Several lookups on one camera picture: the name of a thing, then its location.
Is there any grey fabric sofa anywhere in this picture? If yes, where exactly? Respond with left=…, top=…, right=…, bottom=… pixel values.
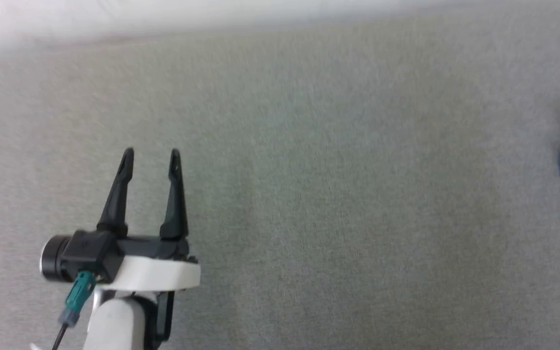
left=0, top=5, right=560, bottom=350

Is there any thin black left camera cable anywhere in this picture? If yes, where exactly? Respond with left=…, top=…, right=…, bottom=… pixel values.
left=51, top=323, right=70, bottom=350

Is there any teal left camera connector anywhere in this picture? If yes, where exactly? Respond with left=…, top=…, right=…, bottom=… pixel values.
left=57, top=271, right=97, bottom=328

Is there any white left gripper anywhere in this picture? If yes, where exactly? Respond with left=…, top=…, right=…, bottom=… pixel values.
left=97, top=147, right=202, bottom=293

